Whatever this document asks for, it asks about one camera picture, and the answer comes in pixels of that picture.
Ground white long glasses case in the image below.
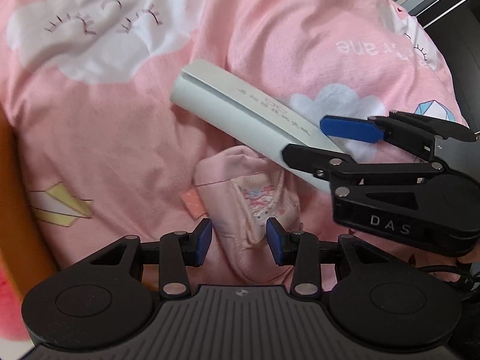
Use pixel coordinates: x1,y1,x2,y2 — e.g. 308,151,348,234
170,59,339,168

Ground pink fabric pouch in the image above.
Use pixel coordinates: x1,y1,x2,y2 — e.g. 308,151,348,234
183,145,300,284

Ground pink fluffy pompom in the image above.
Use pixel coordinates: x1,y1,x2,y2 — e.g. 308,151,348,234
0,271,30,341

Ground person right hand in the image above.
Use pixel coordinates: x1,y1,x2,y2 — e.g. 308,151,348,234
458,241,480,264

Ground orange cardboard box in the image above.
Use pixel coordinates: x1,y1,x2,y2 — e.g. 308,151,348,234
1,114,58,296

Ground black cable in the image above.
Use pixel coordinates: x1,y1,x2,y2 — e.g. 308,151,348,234
408,257,480,301

